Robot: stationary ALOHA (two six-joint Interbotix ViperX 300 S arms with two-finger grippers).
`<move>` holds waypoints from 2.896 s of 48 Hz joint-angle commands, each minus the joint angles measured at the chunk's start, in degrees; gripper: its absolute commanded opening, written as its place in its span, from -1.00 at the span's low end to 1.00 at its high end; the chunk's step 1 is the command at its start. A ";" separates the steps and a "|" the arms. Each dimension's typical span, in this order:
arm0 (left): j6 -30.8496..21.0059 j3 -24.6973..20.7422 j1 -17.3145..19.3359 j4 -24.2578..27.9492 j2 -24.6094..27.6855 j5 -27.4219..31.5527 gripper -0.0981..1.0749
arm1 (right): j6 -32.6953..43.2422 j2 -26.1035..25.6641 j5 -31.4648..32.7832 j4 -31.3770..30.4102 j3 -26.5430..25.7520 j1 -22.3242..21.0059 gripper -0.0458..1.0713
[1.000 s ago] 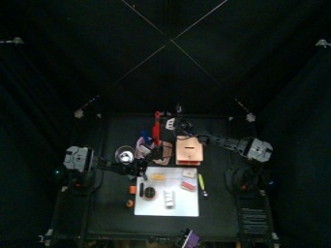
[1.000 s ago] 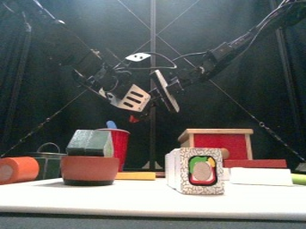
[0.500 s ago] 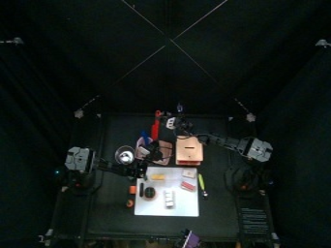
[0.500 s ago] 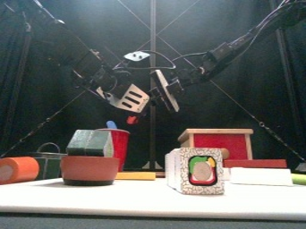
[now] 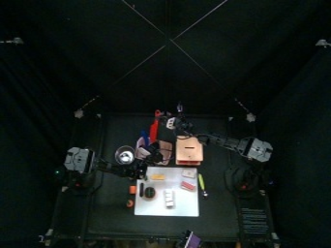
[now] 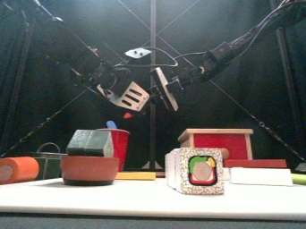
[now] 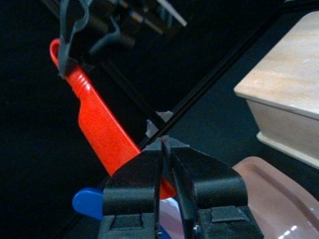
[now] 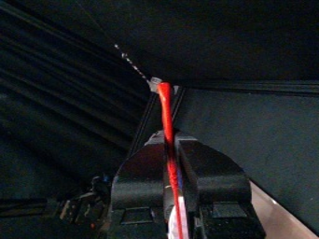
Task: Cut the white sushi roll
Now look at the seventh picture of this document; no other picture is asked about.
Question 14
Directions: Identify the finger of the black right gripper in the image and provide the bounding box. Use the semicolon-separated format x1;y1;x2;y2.
56;0;93;78
86;15;137;57

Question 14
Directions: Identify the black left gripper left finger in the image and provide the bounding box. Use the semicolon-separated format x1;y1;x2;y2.
97;138;165;239

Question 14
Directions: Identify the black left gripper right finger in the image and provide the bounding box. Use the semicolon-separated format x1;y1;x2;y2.
162;136;265;239

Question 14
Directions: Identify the red plastic toy knife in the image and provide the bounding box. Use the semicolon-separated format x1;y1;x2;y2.
48;37;178;201

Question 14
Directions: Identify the pink plastic tray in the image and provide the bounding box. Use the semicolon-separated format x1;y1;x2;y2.
232;156;319;239

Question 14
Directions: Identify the wooden box with slot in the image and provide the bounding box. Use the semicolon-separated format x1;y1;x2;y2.
233;10;319;171

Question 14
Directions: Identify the grey metal frame bracket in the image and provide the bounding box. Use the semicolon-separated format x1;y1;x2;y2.
144;110;174;138

